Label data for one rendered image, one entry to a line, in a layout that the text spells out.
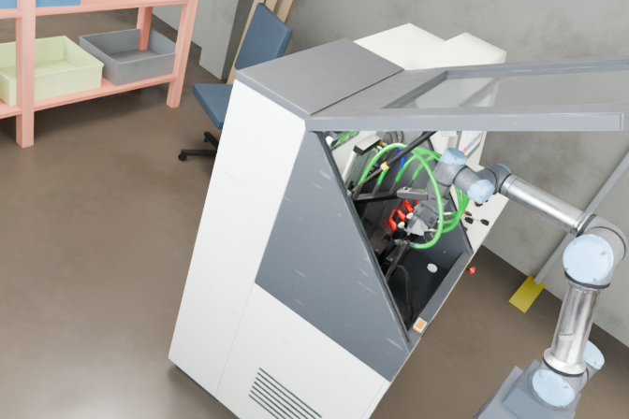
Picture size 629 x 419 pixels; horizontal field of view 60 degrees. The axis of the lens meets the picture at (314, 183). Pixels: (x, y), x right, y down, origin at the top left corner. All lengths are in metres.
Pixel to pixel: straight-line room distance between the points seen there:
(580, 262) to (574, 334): 0.23
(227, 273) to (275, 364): 0.39
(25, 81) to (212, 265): 1.90
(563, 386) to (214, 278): 1.22
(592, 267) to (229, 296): 1.23
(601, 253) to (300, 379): 1.13
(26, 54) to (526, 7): 2.96
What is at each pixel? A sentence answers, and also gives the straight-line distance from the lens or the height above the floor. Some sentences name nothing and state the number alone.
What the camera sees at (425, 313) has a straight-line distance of 1.96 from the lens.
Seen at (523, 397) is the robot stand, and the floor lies 0.88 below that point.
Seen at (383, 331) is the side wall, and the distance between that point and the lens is 1.80.
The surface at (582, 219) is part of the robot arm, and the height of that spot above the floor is 1.48.
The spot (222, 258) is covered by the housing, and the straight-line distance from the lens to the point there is 2.05.
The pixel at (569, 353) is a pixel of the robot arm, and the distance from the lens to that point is 1.79.
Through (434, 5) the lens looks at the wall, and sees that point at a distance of 4.04.
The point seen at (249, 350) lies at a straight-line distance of 2.23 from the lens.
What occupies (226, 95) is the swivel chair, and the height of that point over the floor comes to 0.52.
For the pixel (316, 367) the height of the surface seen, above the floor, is 0.63.
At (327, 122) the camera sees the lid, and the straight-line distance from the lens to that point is 1.54.
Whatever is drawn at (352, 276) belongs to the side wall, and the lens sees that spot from 1.74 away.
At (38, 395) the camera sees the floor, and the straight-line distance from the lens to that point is 2.62.
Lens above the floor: 2.21
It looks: 33 degrees down
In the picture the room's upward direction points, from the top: 20 degrees clockwise
